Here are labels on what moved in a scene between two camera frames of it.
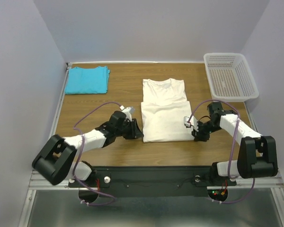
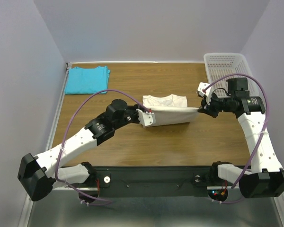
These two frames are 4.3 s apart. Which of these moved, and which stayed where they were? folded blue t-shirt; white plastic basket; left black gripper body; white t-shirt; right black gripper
Moved: right black gripper; left black gripper body; white t-shirt
Stayed: folded blue t-shirt; white plastic basket
